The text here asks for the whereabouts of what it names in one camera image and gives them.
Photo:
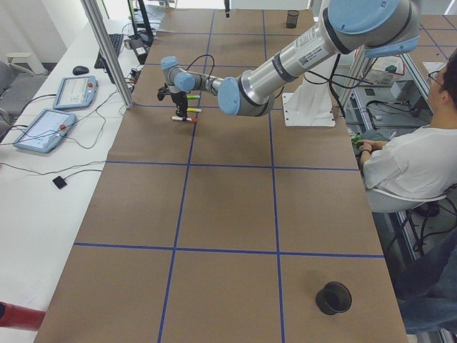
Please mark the small black sensor box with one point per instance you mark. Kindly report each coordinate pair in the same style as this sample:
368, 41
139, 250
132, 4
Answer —
59, 182

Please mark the black mesh pen cup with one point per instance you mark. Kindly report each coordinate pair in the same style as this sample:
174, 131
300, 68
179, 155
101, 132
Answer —
292, 19

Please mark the red fire extinguisher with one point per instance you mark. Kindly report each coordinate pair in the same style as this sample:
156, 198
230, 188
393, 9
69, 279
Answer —
23, 318

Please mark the near teach pendant tablet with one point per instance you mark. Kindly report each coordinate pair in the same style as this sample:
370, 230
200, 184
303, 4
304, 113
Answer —
46, 132

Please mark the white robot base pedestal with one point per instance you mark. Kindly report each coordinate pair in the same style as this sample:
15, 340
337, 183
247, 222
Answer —
310, 104

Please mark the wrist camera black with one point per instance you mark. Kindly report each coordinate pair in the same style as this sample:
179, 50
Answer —
162, 92

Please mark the brown paper table mat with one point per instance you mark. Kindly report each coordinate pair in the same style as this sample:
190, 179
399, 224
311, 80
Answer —
226, 229

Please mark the black computer mouse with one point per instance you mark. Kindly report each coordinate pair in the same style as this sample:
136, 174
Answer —
80, 70

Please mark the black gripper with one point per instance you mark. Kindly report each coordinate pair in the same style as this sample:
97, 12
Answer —
178, 97

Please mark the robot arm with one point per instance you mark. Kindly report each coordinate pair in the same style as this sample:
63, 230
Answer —
381, 28

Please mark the aluminium frame post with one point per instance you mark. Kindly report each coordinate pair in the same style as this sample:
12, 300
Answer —
96, 21

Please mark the teach pendant tablet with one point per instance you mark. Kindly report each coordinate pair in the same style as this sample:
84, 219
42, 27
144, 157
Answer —
46, 132
77, 92

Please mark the yellow highlighter pen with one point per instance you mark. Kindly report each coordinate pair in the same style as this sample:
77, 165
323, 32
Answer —
194, 110

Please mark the seated person white shirt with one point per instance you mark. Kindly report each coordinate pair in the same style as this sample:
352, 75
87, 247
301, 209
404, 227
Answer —
422, 165

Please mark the far teach pendant tablet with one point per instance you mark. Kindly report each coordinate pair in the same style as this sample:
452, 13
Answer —
77, 92

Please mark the red capped white marker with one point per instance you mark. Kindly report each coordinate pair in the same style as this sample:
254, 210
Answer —
184, 119

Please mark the black solid cup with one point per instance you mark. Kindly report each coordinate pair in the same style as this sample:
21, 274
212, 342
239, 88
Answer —
333, 298

